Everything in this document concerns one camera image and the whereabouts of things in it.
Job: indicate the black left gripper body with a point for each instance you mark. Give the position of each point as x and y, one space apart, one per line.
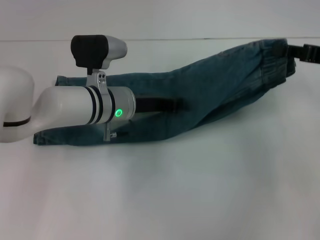
157 105

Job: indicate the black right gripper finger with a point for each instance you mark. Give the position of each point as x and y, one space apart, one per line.
295 52
277 51

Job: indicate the silver camera mounting clamp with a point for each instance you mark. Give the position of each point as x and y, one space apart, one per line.
102 82

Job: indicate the blue denim shorts with print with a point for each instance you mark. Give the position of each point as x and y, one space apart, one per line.
225 87

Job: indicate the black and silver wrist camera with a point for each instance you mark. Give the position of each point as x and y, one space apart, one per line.
95 51

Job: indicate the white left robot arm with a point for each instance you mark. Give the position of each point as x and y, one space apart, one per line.
67 105

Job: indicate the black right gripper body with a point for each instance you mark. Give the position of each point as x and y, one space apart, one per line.
312 53

